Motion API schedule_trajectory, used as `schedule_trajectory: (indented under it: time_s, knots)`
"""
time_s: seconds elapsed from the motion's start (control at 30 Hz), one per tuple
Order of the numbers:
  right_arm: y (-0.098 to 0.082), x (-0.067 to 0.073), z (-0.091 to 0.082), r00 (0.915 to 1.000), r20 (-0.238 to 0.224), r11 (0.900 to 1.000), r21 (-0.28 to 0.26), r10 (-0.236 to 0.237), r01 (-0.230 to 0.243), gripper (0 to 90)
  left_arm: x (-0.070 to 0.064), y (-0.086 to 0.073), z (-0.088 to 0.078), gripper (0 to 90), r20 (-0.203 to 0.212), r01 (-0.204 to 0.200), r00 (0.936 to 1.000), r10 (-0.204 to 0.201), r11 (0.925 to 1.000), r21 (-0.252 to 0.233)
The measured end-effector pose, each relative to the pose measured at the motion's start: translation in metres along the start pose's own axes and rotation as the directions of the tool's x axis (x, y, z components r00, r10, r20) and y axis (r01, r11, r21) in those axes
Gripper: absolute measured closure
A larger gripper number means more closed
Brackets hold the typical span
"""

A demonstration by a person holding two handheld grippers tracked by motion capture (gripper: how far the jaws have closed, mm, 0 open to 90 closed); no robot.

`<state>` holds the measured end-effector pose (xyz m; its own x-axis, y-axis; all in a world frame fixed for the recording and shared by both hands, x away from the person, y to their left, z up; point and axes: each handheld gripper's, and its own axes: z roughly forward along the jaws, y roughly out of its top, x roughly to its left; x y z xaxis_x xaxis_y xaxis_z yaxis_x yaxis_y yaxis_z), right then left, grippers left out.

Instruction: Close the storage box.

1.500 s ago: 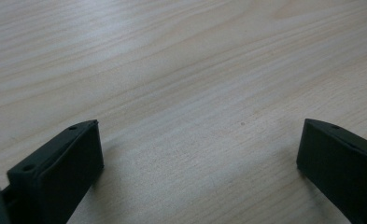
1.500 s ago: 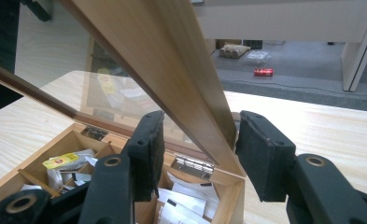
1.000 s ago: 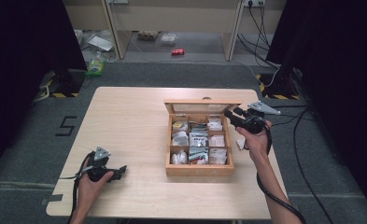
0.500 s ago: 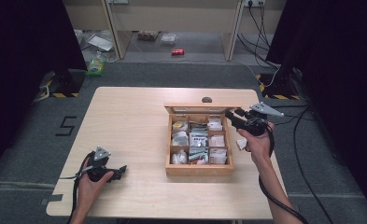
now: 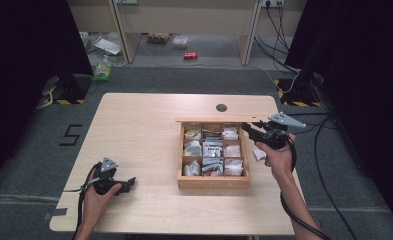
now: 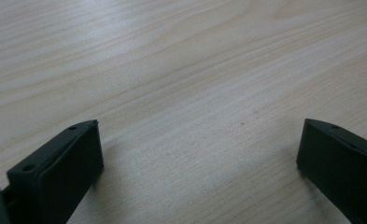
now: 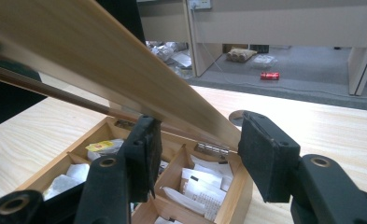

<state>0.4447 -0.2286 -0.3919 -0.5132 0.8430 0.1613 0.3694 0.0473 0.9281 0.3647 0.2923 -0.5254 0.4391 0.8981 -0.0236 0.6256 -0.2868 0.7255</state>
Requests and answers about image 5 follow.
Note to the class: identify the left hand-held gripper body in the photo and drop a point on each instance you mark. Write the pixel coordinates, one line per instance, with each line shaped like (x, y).
(105, 176)

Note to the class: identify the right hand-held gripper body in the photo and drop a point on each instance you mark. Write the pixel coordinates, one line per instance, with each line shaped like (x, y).
(277, 136)

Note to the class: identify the wooden compartment box with lid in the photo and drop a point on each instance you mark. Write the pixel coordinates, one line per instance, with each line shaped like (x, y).
(214, 182)

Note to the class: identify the person's right hand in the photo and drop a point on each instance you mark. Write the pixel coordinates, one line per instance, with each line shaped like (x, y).
(279, 160)

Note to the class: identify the person's left hand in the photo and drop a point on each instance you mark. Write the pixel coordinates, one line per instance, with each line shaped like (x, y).
(97, 203)

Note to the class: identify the single white sachet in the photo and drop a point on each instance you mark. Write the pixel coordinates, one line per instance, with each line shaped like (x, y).
(259, 154)

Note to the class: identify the group of small packets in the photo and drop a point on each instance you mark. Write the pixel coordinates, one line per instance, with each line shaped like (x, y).
(212, 151)

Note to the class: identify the black stand base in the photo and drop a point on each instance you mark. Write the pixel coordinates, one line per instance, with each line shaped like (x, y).
(299, 90)
(74, 87)

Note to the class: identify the yellow black hazard tape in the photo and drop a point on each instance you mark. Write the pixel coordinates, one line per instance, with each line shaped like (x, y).
(64, 101)

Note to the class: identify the red can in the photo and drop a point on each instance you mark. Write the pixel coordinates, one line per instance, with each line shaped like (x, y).
(190, 55)

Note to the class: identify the black curtain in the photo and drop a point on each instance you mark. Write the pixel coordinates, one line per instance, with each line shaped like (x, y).
(20, 83)
(367, 83)

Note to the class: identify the clear plastic container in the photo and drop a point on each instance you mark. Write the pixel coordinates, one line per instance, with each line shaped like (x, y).
(180, 42)

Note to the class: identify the grey flat sheet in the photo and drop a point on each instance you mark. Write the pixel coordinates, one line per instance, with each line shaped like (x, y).
(108, 46)

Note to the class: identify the brown egg carton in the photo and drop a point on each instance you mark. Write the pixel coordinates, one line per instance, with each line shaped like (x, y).
(158, 37)

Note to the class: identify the white wall power outlet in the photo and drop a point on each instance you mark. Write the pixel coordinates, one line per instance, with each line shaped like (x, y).
(272, 2)

